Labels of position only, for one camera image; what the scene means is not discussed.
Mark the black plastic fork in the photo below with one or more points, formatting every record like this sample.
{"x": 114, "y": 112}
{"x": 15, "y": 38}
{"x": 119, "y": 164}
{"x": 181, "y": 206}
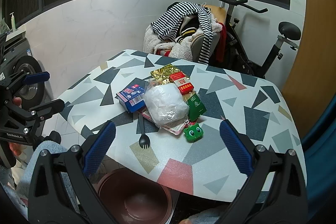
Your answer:
{"x": 144, "y": 140}

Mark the blue curtain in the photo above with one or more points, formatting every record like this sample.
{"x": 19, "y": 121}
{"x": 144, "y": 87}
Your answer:
{"x": 319, "y": 152}

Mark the wooden door panel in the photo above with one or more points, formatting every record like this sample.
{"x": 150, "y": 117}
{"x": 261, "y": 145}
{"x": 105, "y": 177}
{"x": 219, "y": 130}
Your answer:
{"x": 311, "y": 83}

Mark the soap dispenser bottle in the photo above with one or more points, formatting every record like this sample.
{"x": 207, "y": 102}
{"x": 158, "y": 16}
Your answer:
{"x": 13, "y": 24}

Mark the green snack packet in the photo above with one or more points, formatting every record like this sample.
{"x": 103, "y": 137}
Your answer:
{"x": 196, "y": 106}

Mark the gold foil wrapper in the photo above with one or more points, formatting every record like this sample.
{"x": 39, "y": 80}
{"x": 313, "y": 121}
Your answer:
{"x": 161, "y": 76}

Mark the striped black white shirt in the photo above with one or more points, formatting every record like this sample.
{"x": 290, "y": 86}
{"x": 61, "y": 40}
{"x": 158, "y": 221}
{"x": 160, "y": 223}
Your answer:
{"x": 170, "y": 24}

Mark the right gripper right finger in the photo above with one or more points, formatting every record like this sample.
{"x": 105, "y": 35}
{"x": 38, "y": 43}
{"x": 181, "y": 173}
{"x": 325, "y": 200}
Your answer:
{"x": 238, "y": 151}

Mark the red cigarette pack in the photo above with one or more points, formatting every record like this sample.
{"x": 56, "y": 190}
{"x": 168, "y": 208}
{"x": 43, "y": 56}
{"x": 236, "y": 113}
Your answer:
{"x": 183, "y": 83}

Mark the blue ice cream box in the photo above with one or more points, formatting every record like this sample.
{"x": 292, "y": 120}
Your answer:
{"x": 131, "y": 97}

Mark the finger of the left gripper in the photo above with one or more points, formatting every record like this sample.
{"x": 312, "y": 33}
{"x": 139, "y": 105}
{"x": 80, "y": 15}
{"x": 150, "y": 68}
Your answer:
{"x": 22, "y": 78}
{"x": 45, "y": 111}

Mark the brown trash bin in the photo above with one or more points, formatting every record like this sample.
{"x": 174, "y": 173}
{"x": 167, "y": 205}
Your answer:
{"x": 132, "y": 198}

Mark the clear bag white cotton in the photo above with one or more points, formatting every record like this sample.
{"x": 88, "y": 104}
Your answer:
{"x": 164, "y": 102}

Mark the geometric pattern tablecloth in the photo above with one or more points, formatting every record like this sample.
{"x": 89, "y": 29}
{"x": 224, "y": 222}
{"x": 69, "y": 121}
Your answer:
{"x": 203, "y": 168}

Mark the person's left hand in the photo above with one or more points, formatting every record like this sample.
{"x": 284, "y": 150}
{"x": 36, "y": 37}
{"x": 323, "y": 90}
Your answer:
{"x": 17, "y": 101}

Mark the pink blister card package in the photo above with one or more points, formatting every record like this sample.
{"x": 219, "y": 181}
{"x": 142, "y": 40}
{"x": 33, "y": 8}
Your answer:
{"x": 175, "y": 127}

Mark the white fleece garment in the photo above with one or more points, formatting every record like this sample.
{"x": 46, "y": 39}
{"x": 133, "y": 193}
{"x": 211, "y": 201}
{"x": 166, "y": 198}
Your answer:
{"x": 186, "y": 46}

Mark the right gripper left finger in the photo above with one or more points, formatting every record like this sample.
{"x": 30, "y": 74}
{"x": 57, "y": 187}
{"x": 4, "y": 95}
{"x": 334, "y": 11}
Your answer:
{"x": 96, "y": 146}

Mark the black exercise bike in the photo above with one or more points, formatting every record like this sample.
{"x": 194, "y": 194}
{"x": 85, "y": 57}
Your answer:
{"x": 253, "y": 43}

